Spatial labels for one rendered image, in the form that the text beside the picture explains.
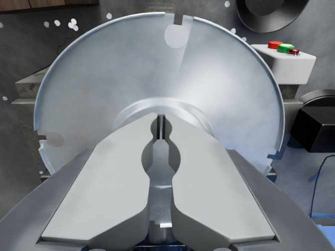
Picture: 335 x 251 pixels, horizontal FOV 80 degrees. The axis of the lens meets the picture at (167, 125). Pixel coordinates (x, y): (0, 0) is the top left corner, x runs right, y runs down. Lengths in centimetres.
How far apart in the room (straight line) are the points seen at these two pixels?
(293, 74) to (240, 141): 21
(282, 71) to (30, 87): 46
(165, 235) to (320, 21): 109
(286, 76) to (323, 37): 81
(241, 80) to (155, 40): 10
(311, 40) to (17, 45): 134
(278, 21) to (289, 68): 65
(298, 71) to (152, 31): 31
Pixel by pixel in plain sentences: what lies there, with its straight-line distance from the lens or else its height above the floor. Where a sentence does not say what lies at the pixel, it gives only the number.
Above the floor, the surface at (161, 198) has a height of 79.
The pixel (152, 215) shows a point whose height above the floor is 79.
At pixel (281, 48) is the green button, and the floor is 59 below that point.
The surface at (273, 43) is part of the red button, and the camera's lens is 49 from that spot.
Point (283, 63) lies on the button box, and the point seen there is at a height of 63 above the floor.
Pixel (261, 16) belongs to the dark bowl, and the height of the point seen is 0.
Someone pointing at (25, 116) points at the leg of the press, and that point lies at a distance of 46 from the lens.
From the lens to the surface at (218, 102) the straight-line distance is 23.
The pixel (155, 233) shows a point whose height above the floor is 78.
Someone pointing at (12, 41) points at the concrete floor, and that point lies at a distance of 119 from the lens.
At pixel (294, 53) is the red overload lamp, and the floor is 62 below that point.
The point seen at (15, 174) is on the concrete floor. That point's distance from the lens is 165.
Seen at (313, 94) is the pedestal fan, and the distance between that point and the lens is 131.
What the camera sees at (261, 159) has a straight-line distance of 29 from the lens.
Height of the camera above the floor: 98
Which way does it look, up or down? 59 degrees down
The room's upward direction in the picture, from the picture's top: 177 degrees clockwise
